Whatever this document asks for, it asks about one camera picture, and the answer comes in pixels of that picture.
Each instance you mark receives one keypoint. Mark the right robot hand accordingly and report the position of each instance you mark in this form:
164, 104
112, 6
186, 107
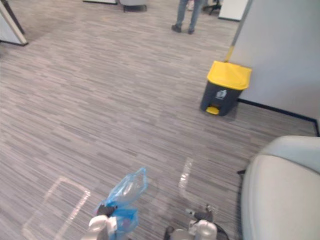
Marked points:
203, 214

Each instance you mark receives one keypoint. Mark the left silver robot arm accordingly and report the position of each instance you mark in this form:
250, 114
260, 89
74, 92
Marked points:
100, 227

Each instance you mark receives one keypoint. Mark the person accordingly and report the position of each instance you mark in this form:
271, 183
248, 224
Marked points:
185, 15

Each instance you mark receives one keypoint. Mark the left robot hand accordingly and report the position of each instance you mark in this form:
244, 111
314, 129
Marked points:
106, 210

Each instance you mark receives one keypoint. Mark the grey yellow-lidded trash can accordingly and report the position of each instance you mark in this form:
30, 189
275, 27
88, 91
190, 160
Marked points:
222, 95

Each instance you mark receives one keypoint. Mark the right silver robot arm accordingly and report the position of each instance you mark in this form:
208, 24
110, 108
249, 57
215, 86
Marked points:
202, 231

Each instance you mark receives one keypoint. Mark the white office partition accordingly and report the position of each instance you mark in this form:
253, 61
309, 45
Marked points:
10, 30

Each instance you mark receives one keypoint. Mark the grey cabinet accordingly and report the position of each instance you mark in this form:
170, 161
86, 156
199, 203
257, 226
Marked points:
133, 5

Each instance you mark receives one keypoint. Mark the black office chair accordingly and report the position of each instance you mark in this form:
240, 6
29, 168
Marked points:
213, 6

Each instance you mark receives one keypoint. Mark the blue plastic trash bag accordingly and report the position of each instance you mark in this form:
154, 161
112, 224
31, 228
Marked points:
130, 187

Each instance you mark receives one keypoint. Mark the light grey armchair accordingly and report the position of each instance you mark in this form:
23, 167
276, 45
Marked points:
282, 190

